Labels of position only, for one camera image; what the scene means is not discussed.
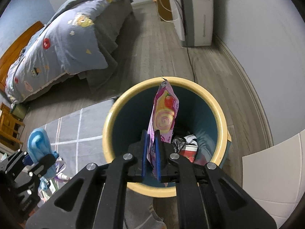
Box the light blue face mask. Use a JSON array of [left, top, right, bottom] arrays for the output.
[[27, 128, 59, 165]]

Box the pink snack wrapper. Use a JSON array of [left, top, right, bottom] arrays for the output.
[[146, 79, 179, 181]]

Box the purple snack wrapper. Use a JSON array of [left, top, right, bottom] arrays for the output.
[[51, 157, 70, 182]]

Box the red floral paper cup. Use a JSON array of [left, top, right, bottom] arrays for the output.
[[179, 134, 198, 163]]

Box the black plastic bag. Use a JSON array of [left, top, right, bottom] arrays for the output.
[[171, 136, 186, 154]]

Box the small green trash bin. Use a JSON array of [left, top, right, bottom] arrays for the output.
[[10, 103, 28, 120]]

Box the yellow rimmed teal trash bin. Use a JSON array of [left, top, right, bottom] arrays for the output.
[[102, 77, 232, 198]]

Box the wooden chair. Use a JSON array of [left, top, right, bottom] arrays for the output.
[[1, 102, 25, 150]]

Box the grey checked floor mat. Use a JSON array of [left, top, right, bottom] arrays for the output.
[[43, 98, 166, 228]]

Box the blue cartoon duvet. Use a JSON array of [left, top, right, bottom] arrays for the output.
[[5, 0, 132, 104]]

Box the grey bed sheet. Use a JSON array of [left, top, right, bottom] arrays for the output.
[[78, 0, 132, 94]]

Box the white air purifier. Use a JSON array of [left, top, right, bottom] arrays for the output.
[[169, 0, 214, 47]]

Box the wooden tv cabinet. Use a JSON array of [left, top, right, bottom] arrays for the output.
[[153, 0, 173, 22]]

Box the wooden bed frame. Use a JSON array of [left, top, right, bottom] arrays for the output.
[[0, 21, 44, 93]]

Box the white cable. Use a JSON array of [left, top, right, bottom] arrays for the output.
[[156, 0, 178, 23]]

